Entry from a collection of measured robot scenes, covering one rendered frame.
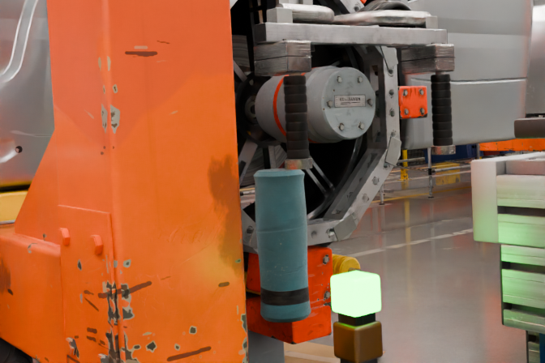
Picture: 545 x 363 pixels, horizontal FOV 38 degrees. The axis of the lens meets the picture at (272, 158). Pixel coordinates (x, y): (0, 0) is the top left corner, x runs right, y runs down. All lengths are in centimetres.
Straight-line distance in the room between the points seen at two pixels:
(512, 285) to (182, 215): 36
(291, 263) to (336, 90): 31
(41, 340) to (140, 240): 29
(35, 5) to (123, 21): 54
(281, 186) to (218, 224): 44
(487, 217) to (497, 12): 128
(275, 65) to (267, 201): 24
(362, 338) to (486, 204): 20
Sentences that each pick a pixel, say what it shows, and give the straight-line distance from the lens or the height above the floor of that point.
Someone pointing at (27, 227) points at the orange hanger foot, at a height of 69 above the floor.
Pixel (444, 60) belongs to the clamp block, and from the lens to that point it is 146.
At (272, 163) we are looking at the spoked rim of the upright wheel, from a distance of 160.
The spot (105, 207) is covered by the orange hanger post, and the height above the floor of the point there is 74.
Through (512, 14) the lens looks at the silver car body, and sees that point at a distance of 217.
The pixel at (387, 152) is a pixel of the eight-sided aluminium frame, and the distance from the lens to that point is 166.
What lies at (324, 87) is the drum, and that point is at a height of 88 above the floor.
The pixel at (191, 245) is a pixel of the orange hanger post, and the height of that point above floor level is 69.
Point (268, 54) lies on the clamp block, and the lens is 125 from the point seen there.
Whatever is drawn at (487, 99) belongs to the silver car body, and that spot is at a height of 85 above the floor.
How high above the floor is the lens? 83
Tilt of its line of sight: 3 degrees down
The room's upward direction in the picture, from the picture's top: 3 degrees counter-clockwise
